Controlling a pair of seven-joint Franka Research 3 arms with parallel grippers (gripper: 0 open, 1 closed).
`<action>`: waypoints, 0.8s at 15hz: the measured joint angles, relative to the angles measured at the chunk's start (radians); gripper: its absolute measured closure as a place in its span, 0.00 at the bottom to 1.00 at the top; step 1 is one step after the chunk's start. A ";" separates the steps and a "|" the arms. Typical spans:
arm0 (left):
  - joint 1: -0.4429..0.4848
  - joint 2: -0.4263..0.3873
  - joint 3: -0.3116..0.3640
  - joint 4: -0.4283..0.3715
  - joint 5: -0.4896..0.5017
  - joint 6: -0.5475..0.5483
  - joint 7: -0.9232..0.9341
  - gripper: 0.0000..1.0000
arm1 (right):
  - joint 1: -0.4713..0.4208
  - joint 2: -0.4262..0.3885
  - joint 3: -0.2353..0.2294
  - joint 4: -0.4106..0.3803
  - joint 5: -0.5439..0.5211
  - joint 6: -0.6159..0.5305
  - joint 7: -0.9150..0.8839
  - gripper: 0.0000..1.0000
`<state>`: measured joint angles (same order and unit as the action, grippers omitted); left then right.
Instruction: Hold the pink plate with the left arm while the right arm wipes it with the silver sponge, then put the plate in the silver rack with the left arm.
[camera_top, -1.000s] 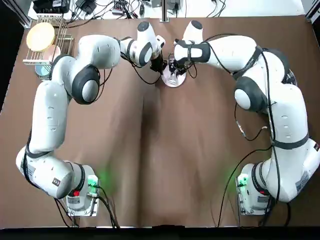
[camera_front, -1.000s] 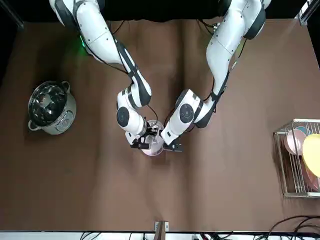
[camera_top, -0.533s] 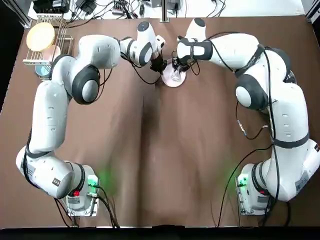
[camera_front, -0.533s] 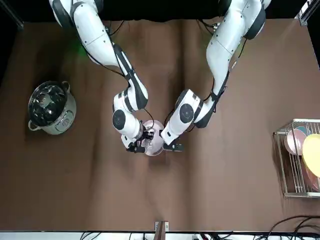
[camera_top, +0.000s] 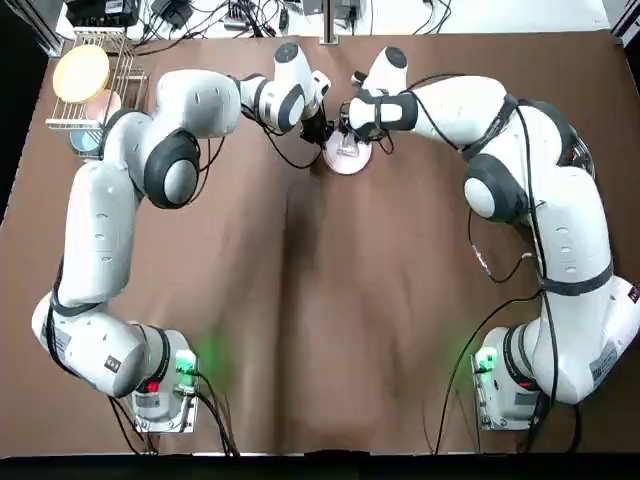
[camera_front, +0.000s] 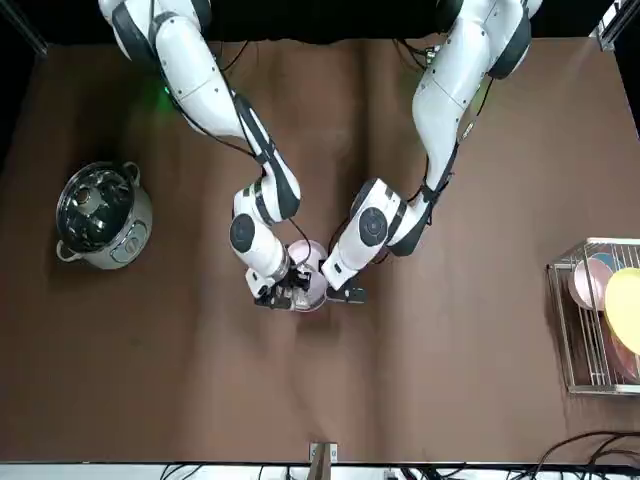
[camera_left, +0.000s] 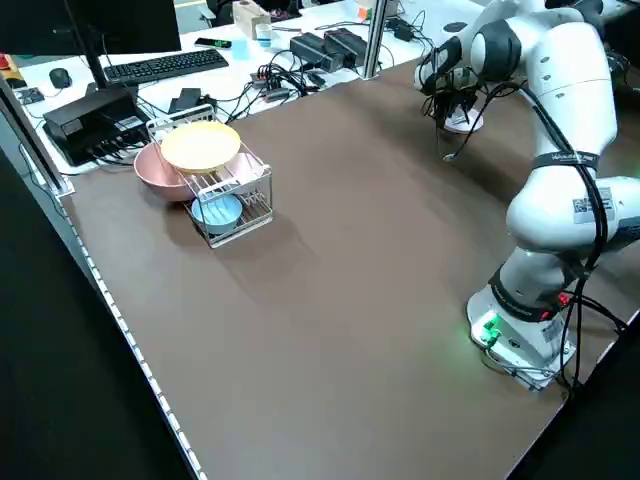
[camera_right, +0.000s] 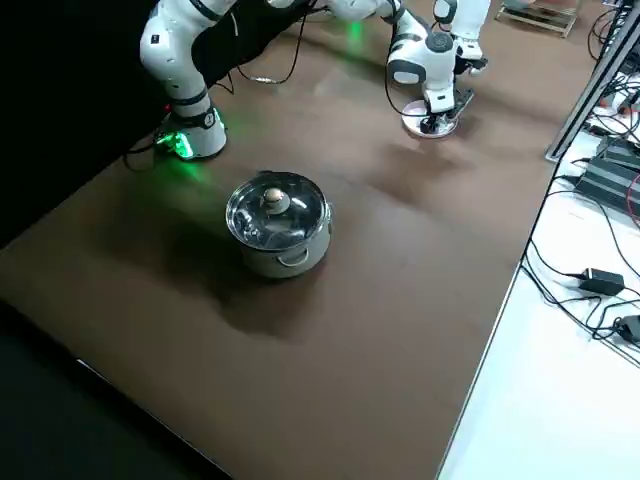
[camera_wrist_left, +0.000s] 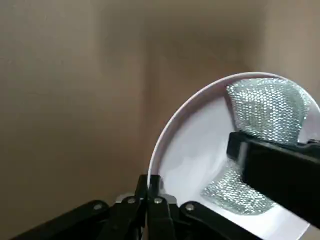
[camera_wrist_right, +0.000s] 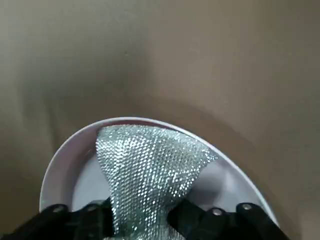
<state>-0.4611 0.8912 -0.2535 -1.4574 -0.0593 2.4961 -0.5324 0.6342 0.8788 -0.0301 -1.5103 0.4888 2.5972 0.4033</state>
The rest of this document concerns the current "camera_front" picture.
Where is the small light pink plate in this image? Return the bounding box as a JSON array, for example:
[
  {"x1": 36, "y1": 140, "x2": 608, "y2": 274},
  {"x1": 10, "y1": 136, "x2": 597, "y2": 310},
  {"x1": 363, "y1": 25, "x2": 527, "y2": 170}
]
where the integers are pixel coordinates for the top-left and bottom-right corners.
[{"x1": 573, "y1": 257, "x2": 615, "y2": 311}]

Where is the steel cooking pot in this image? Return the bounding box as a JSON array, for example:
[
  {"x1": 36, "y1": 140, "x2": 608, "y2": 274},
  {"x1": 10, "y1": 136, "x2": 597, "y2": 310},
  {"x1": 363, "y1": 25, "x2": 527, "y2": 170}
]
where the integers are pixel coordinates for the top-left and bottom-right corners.
[{"x1": 55, "y1": 160, "x2": 154, "y2": 271}]

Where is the glass pot lid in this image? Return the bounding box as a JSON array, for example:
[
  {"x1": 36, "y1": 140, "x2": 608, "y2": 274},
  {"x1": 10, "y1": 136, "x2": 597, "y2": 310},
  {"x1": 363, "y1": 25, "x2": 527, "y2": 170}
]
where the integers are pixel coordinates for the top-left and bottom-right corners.
[{"x1": 57, "y1": 162, "x2": 139, "y2": 251}]

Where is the blue bowl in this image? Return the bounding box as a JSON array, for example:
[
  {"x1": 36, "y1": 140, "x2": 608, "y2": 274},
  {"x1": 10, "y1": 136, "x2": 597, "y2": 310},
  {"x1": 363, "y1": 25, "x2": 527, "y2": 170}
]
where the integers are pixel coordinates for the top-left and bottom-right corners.
[{"x1": 592, "y1": 252, "x2": 624, "y2": 274}]

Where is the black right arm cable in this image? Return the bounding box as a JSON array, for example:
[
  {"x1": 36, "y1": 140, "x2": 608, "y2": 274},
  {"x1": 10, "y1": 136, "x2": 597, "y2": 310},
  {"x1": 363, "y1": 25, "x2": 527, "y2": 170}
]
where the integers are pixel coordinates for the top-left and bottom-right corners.
[{"x1": 164, "y1": 39, "x2": 311, "y2": 269}]

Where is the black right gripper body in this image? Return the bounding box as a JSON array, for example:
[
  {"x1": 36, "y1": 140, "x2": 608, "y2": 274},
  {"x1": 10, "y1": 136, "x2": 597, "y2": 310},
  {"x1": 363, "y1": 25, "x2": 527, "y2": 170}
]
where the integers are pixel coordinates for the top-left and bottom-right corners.
[{"x1": 272, "y1": 272, "x2": 300, "y2": 309}]

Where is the silver wire dish rack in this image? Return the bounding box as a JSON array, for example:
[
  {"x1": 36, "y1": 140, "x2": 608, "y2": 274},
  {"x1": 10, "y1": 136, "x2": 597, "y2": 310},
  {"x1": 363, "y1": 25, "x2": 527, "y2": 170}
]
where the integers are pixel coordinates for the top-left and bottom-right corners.
[{"x1": 547, "y1": 238, "x2": 640, "y2": 395}]

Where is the aluminium frame post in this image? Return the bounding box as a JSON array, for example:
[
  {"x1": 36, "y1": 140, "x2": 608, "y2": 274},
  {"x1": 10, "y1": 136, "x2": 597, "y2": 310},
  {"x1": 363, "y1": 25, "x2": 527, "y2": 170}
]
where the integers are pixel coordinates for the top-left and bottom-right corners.
[
  {"x1": 308, "y1": 441, "x2": 337, "y2": 480},
  {"x1": 597, "y1": 0, "x2": 640, "y2": 51}
]

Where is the black desk cable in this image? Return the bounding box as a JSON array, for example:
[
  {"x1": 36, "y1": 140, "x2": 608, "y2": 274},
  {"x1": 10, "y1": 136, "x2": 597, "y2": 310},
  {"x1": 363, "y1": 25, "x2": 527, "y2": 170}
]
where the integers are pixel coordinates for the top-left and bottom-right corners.
[{"x1": 534, "y1": 432, "x2": 640, "y2": 480}]

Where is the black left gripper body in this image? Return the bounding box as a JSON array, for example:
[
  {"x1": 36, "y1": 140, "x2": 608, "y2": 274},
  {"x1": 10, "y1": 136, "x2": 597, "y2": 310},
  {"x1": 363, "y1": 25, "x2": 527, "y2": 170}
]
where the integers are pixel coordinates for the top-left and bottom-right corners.
[{"x1": 335, "y1": 285, "x2": 369, "y2": 305}]

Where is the yellow plate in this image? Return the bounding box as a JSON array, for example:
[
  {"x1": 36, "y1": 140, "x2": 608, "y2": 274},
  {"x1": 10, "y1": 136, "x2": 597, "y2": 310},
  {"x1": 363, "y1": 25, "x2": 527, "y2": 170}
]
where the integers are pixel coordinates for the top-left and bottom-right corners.
[{"x1": 604, "y1": 267, "x2": 640, "y2": 356}]

